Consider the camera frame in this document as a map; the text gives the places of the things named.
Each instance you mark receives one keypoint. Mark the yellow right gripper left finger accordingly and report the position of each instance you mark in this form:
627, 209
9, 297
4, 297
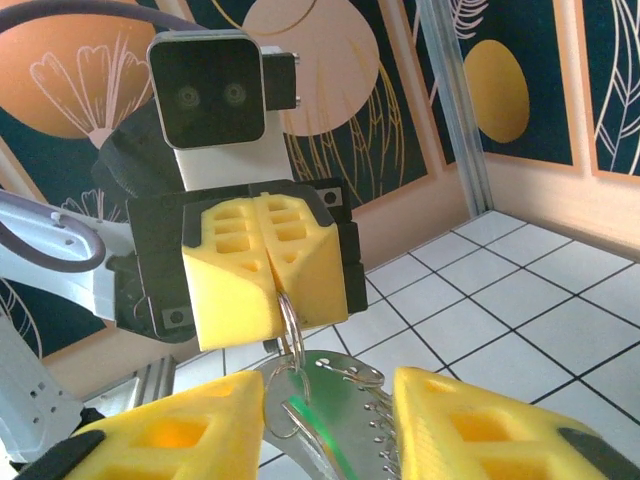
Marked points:
175, 435

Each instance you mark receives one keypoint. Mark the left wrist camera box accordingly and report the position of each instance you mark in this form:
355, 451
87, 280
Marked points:
205, 90

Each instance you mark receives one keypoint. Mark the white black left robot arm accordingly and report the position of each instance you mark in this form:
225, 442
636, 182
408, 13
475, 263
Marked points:
50, 280

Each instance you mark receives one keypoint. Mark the key with green head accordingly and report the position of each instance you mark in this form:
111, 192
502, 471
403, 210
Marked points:
320, 432

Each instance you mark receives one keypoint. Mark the dark panel moon peach circle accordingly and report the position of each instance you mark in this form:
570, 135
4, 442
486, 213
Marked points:
340, 75

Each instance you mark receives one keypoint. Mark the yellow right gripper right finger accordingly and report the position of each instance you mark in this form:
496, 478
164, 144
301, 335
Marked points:
500, 430

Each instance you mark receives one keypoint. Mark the aluminium frame post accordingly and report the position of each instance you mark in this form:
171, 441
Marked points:
455, 100

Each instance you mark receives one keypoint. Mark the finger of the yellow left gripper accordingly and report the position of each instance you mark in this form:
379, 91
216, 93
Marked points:
230, 290
315, 270

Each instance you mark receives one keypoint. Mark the dark panel orange circle leaves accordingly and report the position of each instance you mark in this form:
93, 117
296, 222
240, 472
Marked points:
620, 75

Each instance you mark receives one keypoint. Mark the dark panel yellow oval feather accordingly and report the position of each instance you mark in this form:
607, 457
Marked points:
500, 90

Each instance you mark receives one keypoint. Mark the long aluminium base rail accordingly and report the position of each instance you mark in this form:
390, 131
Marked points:
155, 375

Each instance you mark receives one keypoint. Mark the silver split keyring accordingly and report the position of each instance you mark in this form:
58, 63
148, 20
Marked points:
296, 325

